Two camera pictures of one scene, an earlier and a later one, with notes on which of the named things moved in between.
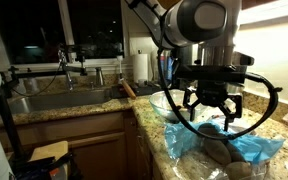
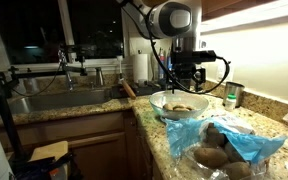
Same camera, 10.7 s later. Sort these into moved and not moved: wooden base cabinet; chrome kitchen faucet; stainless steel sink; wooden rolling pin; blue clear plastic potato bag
Moved: blue clear plastic potato bag
Not moved: stainless steel sink; chrome kitchen faucet; wooden rolling pin; wooden base cabinet
